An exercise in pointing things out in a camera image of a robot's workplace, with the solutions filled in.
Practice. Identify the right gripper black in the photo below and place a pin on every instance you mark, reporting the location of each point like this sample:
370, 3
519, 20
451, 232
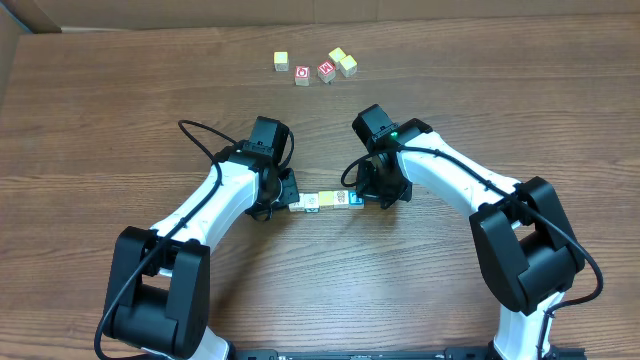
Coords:
382, 190

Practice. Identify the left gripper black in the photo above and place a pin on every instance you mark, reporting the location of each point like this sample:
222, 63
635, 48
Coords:
288, 191

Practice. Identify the white picture block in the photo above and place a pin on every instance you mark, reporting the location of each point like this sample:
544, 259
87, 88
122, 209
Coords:
297, 206

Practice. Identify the white block blue letter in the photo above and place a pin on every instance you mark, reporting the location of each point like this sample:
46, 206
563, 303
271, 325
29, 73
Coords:
355, 201

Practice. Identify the white block yellow sides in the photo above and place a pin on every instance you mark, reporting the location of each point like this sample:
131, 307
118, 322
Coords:
341, 199

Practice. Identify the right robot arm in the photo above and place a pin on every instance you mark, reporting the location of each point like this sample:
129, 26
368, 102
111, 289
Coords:
523, 240

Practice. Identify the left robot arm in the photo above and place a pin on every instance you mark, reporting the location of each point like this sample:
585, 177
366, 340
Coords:
157, 299

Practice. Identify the red block letter O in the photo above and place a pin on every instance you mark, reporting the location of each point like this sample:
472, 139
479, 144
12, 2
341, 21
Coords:
302, 76

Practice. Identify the red block letter E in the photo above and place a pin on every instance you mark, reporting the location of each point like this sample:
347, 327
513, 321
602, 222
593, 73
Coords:
326, 71

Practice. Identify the yellow block back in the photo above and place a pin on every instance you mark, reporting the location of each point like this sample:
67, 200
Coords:
336, 55

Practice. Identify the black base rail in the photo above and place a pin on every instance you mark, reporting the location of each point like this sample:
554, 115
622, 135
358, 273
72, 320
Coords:
452, 353

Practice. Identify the cardboard box wall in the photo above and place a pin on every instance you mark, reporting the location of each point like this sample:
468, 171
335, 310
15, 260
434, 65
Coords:
55, 15

